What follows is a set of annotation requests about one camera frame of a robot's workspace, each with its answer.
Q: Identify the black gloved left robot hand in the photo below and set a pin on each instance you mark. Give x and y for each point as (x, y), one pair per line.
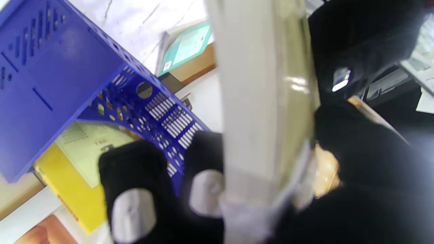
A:
(359, 44)

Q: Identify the blue perforated plastic file holder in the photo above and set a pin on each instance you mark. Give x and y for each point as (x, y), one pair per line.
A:
(61, 78)

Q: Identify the beige and white cover book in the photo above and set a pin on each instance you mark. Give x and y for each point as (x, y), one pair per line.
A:
(264, 118)

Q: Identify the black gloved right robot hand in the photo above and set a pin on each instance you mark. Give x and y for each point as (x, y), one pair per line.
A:
(356, 169)

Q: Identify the yellow cover book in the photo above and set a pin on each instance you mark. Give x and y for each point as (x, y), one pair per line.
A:
(74, 176)

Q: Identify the teal cover book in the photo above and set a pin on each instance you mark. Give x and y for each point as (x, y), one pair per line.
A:
(184, 47)

